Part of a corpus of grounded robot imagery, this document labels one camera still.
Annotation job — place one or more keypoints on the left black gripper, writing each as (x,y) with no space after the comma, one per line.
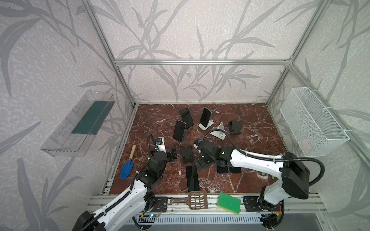
(170,158)

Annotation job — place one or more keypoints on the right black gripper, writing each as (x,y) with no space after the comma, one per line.
(198,161)

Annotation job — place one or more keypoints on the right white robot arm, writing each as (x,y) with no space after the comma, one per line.
(294,174)

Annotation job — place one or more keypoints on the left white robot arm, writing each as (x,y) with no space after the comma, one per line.
(135,199)

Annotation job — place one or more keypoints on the black stand front left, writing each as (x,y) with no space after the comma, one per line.
(187,155)

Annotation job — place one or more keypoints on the black phone on white stand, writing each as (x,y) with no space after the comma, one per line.
(205,117)

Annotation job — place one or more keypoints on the brown slotted scoop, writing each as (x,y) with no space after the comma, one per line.
(196,200)

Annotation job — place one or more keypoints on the green yellow sponge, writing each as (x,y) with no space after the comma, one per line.
(229,203)

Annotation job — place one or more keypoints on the pink object in basket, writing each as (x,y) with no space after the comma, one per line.
(305,145)

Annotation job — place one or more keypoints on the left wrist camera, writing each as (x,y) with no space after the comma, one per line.
(159,145)

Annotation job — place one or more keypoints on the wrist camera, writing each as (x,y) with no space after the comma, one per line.
(159,145)
(197,143)

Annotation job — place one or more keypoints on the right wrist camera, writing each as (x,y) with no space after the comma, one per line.
(197,143)

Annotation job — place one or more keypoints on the blue shovel wooden handle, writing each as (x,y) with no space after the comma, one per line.
(127,167)

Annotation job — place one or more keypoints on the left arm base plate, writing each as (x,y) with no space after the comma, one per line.
(157,204)

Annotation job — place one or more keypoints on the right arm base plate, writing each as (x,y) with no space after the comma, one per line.
(253,204)

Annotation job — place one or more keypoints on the clear plastic wall tray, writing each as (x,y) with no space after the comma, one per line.
(76,133)

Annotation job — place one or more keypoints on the aluminium front rail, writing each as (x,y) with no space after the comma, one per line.
(178,204)

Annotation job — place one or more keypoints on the white wire basket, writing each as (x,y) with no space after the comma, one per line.
(308,118)

